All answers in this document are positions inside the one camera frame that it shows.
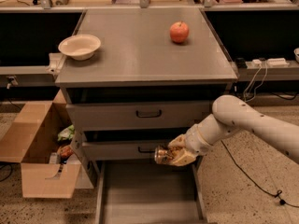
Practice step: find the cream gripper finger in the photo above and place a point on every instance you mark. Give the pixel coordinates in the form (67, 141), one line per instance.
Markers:
(178, 142)
(182, 157)

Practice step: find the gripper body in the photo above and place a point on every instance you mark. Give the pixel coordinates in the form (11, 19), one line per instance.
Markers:
(196, 138)

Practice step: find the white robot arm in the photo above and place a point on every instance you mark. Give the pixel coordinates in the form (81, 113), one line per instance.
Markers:
(229, 116)

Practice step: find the grey open bottom drawer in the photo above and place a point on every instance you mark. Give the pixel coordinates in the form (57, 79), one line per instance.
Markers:
(143, 192)

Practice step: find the grey drawer cabinet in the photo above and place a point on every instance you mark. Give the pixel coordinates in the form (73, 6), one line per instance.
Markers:
(138, 62)

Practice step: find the grey middle drawer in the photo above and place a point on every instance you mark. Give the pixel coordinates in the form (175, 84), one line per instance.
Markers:
(122, 150)

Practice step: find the grey top drawer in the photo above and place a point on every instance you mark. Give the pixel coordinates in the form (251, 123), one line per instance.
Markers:
(138, 115)

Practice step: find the green snack bag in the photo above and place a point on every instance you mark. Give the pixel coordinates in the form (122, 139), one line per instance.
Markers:
(66, 134)

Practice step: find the red apple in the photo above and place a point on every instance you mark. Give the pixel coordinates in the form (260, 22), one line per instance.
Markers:
(179, 31)

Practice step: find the red snack bag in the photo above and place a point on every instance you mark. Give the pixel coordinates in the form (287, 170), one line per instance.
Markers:
(65, 152)

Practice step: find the white power strip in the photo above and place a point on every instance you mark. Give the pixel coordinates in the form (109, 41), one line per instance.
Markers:
(274, 62)

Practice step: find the white bowl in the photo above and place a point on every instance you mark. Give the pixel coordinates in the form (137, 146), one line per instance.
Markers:
(80, 47)

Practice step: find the open cardboard box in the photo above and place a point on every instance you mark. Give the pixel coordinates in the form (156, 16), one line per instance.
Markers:
(31, 140)

